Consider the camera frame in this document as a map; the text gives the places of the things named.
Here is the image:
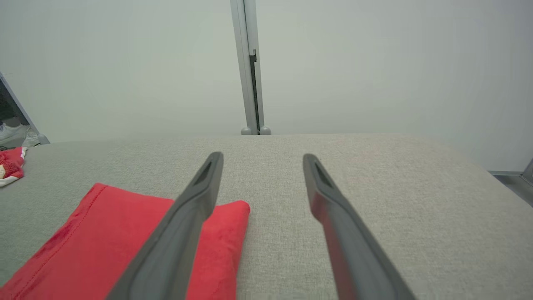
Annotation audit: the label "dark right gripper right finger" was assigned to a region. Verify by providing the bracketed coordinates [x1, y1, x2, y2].
[303, 154, 417, 300]

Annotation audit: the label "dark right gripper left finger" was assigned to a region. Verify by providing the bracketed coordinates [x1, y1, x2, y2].
[106, 152, 224, 300]

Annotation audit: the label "red white basketball jersey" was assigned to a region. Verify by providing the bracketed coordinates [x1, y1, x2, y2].
[0, 182, 251, 300]

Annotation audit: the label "red white basketball shorts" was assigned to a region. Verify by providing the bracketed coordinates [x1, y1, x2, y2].
[0, 147, 28, 187]

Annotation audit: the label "grey fabric upholstered surface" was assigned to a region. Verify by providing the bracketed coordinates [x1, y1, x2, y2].
[0, 133, 533, 300]

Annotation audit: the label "white sneaker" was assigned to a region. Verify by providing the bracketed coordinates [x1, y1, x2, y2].
[0, 123, 30, 146]
[21, 130, 41, 148]

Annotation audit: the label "grey metal partition frame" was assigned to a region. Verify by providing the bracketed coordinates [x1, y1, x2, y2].
[0, 72, 51, 146]

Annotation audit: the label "grey metal partition post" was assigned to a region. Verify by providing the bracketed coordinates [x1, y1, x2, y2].
[230, 0, 271, 136]

